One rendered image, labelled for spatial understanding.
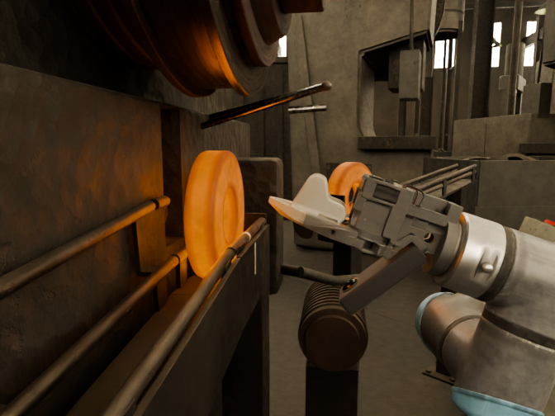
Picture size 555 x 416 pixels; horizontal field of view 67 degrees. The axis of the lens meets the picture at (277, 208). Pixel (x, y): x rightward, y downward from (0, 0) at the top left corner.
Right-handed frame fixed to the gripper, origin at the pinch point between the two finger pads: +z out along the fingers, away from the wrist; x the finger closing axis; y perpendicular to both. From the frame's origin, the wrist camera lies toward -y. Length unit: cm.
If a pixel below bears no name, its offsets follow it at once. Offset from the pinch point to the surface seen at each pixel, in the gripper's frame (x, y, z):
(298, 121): -277, 18, 29
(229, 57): 9.3, 14.0, 8.1
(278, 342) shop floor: -116, -76, -8
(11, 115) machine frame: 25.8, 4.8, 15.3
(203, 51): 9.4, 13.8, 10.6
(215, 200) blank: 6.8, -0.2, 6.0
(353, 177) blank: -44.5, 4.0, -10.1
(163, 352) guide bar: 26.5, -6.1, 1.6
